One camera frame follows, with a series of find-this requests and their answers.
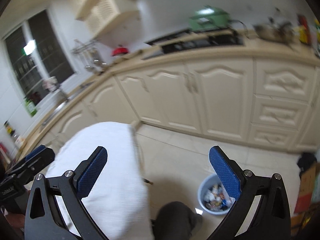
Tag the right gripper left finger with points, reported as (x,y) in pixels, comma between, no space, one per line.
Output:
(73,186)

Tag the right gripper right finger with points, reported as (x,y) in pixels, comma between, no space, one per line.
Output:
(271,219)

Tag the light blue trash bin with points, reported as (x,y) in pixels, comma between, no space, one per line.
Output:
(213,197)

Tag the cream kitchen cabinet unit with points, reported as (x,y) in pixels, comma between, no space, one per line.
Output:
(259,94)

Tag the dark kitchen window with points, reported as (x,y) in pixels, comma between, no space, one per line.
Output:
(36,54)

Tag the brown cardboard box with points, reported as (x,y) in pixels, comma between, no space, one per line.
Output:
(308,197)

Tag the black bag on floor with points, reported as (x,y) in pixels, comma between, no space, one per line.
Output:
(305,161)

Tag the white cloth covered table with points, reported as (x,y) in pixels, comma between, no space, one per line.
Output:
(118,202)

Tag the green dish soap bottle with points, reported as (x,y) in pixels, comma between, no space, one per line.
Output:
(31,108)

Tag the person's dark trouser leg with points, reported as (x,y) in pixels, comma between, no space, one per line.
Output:
(175,220)

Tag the red pot lid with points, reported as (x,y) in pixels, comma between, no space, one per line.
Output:
(119,50)

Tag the steel wok pan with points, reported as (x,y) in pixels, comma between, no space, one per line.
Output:
(278,28)

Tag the yellow red seasoning package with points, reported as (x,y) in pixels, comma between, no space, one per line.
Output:
(303,30)

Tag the black gas stove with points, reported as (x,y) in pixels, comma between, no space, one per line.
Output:
(229,37)

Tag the green electric cooker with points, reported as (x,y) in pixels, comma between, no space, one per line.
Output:
(209,18)

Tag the cream upper wall cabinet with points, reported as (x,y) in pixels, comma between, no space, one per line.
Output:
(102,16)

